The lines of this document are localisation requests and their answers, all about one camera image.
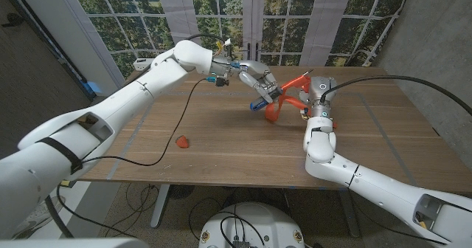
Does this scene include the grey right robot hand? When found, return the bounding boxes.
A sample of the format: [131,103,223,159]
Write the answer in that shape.
[297,75,338,111]

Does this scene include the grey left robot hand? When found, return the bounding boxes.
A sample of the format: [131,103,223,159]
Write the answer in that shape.
[231,59,283,104]

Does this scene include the blue grey handled screwdriver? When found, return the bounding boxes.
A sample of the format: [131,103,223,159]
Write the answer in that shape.
[249,69,314,112]

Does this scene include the orange ribbon with spool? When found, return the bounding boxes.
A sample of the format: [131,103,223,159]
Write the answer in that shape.
[264,75,337,129]

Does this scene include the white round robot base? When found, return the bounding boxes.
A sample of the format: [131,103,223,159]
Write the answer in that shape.
[198,201,306,248]

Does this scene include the printed window forest backdrop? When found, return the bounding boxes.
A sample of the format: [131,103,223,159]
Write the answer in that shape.
[68,0,414,80]

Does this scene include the white power strip box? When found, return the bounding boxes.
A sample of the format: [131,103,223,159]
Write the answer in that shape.
[133,58,158,72]

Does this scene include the grey table leg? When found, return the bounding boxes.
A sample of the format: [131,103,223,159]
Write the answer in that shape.
[337,190,361,238]

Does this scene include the black round floor disc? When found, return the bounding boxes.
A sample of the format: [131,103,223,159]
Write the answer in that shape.
[168,184,195,200]

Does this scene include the white table leg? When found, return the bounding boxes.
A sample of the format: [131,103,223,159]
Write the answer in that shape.
[150,183,171,229]

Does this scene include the white robot chest shell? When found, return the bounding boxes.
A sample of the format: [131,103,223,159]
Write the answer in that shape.
[0,236,150,248]

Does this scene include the grey sneaker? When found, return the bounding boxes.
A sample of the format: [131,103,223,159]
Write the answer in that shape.
[10,195,66,240]

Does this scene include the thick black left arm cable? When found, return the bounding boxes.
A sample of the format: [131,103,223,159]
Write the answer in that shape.
[44,33,234,240]

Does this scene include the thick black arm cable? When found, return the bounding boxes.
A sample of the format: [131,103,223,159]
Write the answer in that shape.
[319,75,472,117]
[44,33,234,240]

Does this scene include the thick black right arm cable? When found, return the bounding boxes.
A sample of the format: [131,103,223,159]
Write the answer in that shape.
[319,75,472,117]

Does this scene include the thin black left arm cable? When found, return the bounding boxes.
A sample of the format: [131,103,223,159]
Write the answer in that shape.
[55,77,218,238]

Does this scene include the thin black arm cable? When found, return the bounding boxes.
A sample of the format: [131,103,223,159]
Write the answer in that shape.
[346,188,447,246]
[55,77,218,238]

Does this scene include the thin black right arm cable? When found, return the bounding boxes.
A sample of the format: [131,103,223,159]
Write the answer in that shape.
[346,188,447,246]

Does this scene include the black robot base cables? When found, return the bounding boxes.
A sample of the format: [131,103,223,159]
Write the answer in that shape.
[187,198,267,248]

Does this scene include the black floor cable bundle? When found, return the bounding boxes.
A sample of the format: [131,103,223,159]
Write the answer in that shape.
[105,183,164,238]

